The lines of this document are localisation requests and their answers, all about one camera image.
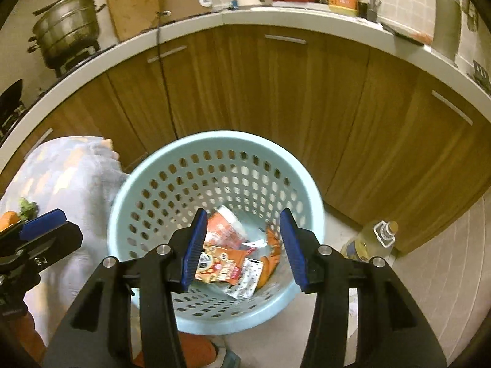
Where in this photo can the person's left forearm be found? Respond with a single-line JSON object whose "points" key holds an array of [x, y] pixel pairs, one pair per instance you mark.
{"points": [[28, 337]]}

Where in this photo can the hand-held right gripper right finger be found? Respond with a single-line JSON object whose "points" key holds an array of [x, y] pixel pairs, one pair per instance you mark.
{"points": [[293, 249]]}

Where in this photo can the tall grey cylinder container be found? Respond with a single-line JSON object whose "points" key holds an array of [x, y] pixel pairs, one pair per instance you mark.
{"points": [[447, 23]]}

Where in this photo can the grey dotted packet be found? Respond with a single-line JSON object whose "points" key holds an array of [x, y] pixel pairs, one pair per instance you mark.
{"points": [[247, 280]]}

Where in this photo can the red and white packet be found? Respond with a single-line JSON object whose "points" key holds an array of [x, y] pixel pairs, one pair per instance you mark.
{"points": [[226, 230]]}

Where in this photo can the dark metal utensil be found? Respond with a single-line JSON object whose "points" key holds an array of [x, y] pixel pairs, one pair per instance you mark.
{"points": [[481, 76]]}

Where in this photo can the plain orange packet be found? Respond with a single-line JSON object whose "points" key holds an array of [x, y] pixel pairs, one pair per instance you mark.
{"points": [[273, 257]]}

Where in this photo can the green vegetable scraps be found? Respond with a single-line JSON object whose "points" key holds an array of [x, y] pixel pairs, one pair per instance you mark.
{"points": [[28, 209]]}

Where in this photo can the stainless steel steamer pot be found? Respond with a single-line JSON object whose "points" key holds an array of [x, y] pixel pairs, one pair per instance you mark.
{"points": [[67, 27]]}

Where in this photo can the cooking oil bottle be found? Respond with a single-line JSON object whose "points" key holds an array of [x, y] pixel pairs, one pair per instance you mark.
{"points": [[368, 245]]}

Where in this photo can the black flat tray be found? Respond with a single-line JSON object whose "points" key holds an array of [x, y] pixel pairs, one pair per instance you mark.
{"points": [[399, 32]]}

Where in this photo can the orange cloth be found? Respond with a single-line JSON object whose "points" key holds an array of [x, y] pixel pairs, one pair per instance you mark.
{"points": [[195, 349]]}

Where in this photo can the wooden cutting board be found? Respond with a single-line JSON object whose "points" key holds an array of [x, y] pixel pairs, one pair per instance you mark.
{"points": [[130, 7]]}

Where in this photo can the black gas stove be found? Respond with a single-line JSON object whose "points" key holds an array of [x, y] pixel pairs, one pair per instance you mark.
{"points": [[73, 61]]}

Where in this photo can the light blue perforated plastic basket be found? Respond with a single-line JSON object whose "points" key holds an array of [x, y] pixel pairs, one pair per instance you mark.
{"points": [[161, 184]]}

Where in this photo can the wooden base cabinets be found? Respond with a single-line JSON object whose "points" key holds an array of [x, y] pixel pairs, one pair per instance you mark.
{"points": [[307, 103]]}

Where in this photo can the black wok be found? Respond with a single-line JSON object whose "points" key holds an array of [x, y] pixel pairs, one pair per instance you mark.
{"points": [[11, 103]]}

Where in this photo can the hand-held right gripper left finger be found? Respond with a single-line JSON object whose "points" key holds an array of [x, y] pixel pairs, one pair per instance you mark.
{"points": [[193, 245]]}

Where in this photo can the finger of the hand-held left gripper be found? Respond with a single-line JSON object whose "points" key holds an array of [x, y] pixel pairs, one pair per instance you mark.
{"points": [[42, 224]]}

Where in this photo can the orange sponge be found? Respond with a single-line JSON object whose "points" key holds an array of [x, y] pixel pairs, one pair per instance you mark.
{"points": [[422, 37]]}

